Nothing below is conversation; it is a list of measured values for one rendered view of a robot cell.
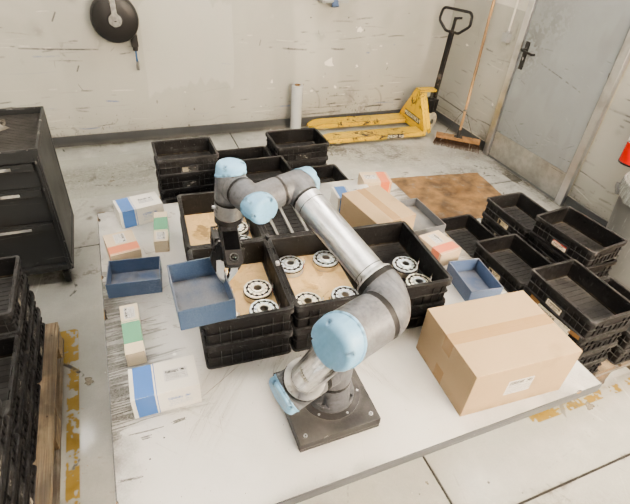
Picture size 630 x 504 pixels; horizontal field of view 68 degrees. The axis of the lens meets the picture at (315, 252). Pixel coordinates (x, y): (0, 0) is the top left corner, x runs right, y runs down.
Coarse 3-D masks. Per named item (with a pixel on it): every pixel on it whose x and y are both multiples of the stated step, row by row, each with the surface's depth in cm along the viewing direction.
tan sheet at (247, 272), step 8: (248, 264) 184; (256, 264) 184; (240, 272) 180; (248, 272) 180; (256, 272) 181; (264, 272) 181; (232, 280) 176; (240, 280) 176; (248, 280) 177; (232, 288) 172; (240, 288) 173; (240, 296) 169; (272, 296) 171; (240, 304) 166; (248, 304) 166; (240, 312) 163; (248, 312) 163
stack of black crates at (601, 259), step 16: (560, 208) 283; (544, 224) 271; (560, 224) 289; (576, 224) 284; (592, 224) 275; (528, 240) 286; (544, 240) 273; (560, 240) 265; (576, 240) 256; (592, 240) 277; (608, 240) 269; (624, 240) 261; (544, 256) 276; (560, 256) 265; (576, 256) 259; (592, 256) 251; (608, 256) 261
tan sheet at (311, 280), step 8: (304, 256) 191; (312, 256) 191; (304, 264) 187; (304, 272) 183; (312, 272) 183; (320, 272) 183; (328, 272) 184; (336, 272) 184; (344, 272) 184; (296, 280) 179; (304, 280) 179; (312, 280) 179; (320, 280) 180; (328, 280) 180; (336, 280) 180; (344, 280) 181; (296, 288) 175; (304, 288) 175; (312, 288) 176; (320, 288) 176; (328, 288) 176; (320, 296) 172; (328, 296) 173
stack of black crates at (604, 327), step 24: (552, 264) 239; (576, 264) 243; (528, 288) 239; (552, 288) 224; (576, 288) 241; (600, 288) 232; (552, 312) 226; (576, 312) 213; (600, 312) 228; (624, 312) 213; (600, 336) 216; (600, 360) 233
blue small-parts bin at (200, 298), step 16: (176, 272) 136; (192, 272) 138; (208, 272) 141; (176, 288) 136; (192, 288) 136; (208, 288) 137; (224, 288) 137; (176, 304) 121; (192, 304) 131; (208, 304) 122; (224, 304) 124; (192, 320) 123; (208, 320) 125; (224, 320) 127
